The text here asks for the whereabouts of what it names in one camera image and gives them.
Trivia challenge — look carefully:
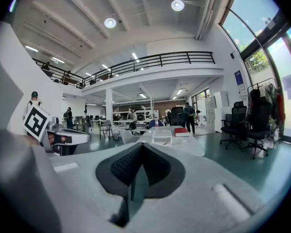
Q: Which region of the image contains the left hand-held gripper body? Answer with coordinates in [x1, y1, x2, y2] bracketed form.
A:
[22, 104, 92, 157]

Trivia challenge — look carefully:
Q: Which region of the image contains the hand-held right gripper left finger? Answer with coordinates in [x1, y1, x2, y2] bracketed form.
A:
[48, 141, 144, 233]

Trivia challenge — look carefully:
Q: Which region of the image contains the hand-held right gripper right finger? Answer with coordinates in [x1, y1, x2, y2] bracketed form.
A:
[123, 141, 268, 233]

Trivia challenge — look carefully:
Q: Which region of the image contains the white box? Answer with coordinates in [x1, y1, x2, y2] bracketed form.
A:
[151, 129, 173, 147]

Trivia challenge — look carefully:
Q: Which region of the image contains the long white table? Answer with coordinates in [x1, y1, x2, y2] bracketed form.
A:
[135, 125, 206, 158]

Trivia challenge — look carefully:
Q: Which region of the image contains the grey chair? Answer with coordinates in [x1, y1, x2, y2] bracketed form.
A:
[98, 119, 114, 141]

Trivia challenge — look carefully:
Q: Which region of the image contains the red book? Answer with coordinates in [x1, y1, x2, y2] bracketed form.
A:
[174, 127, 190, 138]

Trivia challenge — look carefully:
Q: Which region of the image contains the white pillar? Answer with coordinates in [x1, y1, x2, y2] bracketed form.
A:
[105, 88, 114, 124]

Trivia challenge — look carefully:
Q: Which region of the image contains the blue chair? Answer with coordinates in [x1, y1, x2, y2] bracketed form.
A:
[148, 119, 164, 129]

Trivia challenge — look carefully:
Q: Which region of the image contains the black mesh office chair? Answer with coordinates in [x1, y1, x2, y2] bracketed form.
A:
[170, 106, 188, 128]

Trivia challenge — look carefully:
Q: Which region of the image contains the black office chair with headrest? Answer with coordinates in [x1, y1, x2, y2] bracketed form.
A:
[219, 101, 248, 150]
[242, 102, 273, 160]

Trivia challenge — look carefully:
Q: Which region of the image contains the stack of white boxes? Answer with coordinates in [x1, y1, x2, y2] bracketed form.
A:
[204, 90, 232, 133]

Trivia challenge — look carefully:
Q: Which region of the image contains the round ceiling lamp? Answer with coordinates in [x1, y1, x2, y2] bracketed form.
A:
[171, 0, 185, 12]
[104, 17, 117, 29]

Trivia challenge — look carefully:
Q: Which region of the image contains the clothes rack with coats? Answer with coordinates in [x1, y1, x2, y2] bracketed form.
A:
[246, 77, 286, 142]

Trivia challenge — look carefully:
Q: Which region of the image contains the black balcony railing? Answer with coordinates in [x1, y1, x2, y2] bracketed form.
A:
[32, 51, 216, 89]

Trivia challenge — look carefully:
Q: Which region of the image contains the blue wall poster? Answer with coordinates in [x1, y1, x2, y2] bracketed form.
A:
[233, 69, 244, 86]

